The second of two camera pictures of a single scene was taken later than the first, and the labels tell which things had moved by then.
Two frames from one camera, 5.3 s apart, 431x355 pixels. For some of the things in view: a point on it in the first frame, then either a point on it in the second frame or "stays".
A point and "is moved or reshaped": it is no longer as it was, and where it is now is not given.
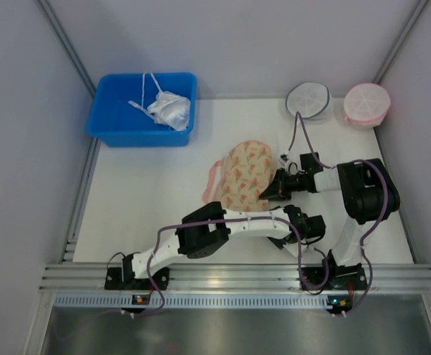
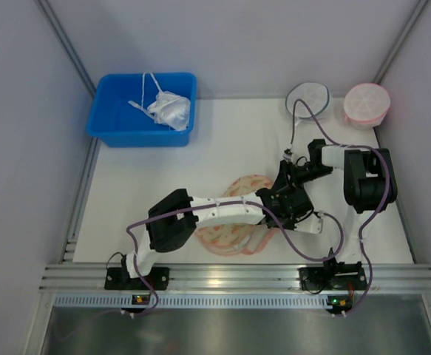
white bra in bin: [168, 109] stays
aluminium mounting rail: [236, 278] stays
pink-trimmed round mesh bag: [366, 105] stays
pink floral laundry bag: [236, 180] is moved or reshaped
